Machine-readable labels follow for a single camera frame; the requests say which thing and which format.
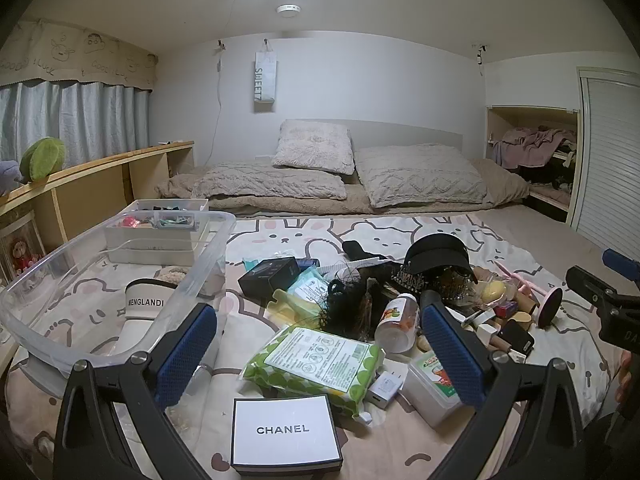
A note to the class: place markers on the beige fleece blanket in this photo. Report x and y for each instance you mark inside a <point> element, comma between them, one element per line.
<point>500,180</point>

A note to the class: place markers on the white comb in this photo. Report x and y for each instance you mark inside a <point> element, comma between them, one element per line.
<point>360,261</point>

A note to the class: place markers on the clear gummy candy bottle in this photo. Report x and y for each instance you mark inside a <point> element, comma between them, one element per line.
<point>397,320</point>

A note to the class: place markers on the purple plush toy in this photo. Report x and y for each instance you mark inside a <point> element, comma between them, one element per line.
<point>7,175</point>

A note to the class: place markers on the white organizer box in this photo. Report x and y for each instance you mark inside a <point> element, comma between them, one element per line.
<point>150,247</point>

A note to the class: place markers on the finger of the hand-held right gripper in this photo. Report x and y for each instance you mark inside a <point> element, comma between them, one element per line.
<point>622,264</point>
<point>590,287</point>

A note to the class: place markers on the pink round mirror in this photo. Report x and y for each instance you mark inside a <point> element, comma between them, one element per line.
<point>550,310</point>

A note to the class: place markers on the yellow-green plastic case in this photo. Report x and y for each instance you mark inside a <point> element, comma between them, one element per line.
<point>290,305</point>

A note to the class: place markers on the clear plastic storage bin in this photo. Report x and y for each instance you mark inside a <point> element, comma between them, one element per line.
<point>200,260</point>

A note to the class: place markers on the white lidded black gift box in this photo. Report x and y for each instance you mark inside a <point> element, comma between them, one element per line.
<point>285,430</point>

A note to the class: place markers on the green plush toy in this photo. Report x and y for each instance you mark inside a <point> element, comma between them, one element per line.
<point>42,157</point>

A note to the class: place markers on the yellow makeup sponge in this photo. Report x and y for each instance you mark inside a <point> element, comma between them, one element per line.
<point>492,291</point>

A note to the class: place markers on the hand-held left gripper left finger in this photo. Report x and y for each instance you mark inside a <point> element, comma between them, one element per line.
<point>187,355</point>

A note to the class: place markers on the hanging white paper bag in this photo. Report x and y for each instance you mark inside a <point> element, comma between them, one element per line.
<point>265,80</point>

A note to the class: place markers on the fluffy beige pillow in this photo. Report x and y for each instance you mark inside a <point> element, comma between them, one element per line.
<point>312,147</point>

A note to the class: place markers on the black hair brush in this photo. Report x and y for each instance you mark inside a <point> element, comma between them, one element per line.
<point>450,285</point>

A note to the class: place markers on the green wet wipes pack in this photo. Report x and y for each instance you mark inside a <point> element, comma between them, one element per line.
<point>310,360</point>

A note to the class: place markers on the person's dark pants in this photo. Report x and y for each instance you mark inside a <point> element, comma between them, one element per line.
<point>620,435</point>

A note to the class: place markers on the framed doll picture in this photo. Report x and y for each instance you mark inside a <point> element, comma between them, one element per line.
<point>20,255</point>

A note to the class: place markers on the light blue curtain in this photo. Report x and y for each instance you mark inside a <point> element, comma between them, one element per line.
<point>85,120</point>

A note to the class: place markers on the beige wooden bar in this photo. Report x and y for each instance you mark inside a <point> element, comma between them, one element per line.
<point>500,344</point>

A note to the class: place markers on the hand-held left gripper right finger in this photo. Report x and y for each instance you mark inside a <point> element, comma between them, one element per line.
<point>450,355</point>

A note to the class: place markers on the wooden shelf unit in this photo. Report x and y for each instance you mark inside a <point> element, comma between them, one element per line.
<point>90,190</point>

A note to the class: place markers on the silver rhinestone hair comb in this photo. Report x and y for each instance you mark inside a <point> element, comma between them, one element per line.
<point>407,277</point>

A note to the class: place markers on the black feather hair accessory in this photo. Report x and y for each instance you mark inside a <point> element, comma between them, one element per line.
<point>350,305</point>

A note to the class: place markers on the white charger plug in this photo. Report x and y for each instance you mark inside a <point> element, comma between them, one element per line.
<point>387,390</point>

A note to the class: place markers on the knit patterned beige pillow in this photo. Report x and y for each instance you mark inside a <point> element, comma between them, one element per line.
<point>420,175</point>

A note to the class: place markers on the black cap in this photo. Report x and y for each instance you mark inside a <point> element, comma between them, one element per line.
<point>435,255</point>

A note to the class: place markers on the white slatted closet door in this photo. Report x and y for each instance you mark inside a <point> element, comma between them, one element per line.
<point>610,160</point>

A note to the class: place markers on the round ceiling lamp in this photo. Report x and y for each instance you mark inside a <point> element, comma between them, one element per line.
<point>289,9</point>

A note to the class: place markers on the black cardboard box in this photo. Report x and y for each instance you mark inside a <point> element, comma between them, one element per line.
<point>267,277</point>

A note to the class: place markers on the pink comb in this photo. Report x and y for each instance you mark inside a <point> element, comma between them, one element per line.
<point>512,272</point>

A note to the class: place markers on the folded grey knit blanket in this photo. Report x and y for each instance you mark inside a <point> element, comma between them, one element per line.
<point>265,182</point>

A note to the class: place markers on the pile of clothes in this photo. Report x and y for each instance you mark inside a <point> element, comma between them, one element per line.
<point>530,147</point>

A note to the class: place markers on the teal wet wipes pack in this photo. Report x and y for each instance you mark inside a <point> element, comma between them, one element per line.
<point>312,287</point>

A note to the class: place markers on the printed bunny blanket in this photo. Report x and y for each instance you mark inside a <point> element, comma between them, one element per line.
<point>280,230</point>

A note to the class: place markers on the beige printed valance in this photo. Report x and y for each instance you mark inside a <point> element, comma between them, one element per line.
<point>75,55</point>

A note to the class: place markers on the blue box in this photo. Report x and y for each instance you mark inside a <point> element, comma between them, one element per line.
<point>310,264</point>

